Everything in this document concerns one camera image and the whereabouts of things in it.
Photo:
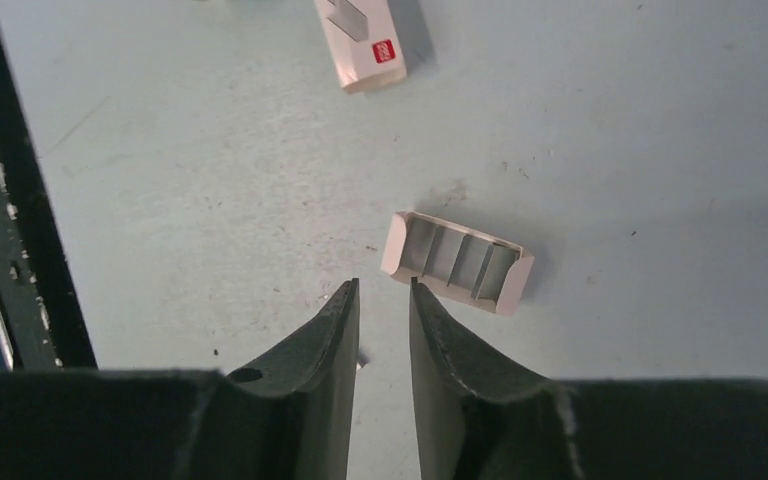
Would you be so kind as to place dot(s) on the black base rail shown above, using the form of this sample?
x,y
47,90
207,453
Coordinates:
x,y
41,323

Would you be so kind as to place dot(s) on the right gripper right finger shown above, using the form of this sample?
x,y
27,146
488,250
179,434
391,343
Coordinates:
x,y
481,415

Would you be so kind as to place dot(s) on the staple tray box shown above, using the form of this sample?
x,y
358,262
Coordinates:
x,y
457,262

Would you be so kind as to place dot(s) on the white staple box sleeve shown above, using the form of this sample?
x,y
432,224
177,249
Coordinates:
x,y
363,43

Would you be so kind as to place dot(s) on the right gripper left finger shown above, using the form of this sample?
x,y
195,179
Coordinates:
x,y
286,414

